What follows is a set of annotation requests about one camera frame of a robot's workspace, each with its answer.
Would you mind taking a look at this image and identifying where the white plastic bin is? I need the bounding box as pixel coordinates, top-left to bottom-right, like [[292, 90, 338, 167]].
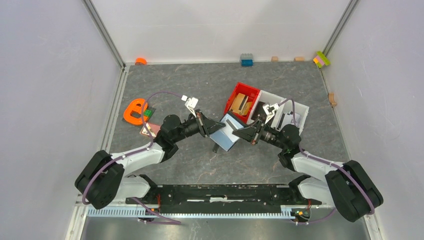
[[279, 98, 310, 133], [247, 90, 286, 124]]

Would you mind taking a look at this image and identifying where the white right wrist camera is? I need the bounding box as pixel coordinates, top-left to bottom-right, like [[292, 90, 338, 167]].
[[262, 103, 280, 124]]

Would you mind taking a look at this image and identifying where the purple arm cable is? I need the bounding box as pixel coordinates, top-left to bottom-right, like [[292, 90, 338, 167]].
[[278, 97, 376, 226], [81, 91, 184, 206]]

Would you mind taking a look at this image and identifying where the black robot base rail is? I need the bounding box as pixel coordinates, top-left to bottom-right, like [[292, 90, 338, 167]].
[[140, 184, 321, 214]]

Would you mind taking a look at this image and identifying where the red plastic bin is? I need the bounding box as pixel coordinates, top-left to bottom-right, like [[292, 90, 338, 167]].
[[224, 82, 260, 123]]

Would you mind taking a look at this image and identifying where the green pink lego stack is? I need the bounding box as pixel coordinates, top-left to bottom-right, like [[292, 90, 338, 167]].
[[313, 51, 331, 69]]

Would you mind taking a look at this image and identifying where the stack of gold credit cards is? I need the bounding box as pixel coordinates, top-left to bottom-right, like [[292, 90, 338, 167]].
[[229, 93, 253, 116]]

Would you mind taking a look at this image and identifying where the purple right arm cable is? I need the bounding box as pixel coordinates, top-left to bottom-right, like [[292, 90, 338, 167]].
[[278, 97, 376, 226]]

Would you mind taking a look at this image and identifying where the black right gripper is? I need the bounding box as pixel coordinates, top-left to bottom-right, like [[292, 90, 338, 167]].
[[232, 116, 287, 150]]

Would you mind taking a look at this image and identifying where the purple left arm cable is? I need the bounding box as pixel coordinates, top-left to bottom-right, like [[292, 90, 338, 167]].
[[81, 91, 184, 206]]

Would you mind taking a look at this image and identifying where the pink wooden block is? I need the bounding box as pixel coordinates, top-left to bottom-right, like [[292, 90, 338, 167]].
[[139, 122, 161, 138]]

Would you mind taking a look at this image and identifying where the green lego brick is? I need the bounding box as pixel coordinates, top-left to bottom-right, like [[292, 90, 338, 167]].
[[143, 107, 156, 121]]

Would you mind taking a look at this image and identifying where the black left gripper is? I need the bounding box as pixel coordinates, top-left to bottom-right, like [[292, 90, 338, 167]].
[[172, 109, 226, 143]]

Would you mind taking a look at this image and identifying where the blue grey lego block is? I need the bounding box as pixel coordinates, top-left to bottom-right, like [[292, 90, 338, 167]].
[[240, 53, 254, 67]]

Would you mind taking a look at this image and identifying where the curved wooden arch block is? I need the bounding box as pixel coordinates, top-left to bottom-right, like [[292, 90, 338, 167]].
[[328, 92, 338, 108]]

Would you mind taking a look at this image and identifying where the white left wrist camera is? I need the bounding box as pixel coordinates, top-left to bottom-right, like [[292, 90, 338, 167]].
[[181, 95, 199, 116]]

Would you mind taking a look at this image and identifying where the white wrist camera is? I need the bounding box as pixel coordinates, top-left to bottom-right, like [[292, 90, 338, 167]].
[[262, 103, 280, 124], [181, 95, 199, 116]]

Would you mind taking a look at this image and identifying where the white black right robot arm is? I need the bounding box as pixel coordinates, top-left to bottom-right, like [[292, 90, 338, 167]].
[[232, 121, 384, 222]]

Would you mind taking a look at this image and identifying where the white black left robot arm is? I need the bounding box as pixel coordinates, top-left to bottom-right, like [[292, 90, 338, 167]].
[[74, 109, 226, 210]]

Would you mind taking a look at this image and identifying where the orange round toy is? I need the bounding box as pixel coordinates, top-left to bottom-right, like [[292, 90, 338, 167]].
[[134, 57, 147, 65]]

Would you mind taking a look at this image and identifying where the orange letter toy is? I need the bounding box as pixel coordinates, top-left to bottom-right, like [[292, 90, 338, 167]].
[[123, 98, 150, 126]]

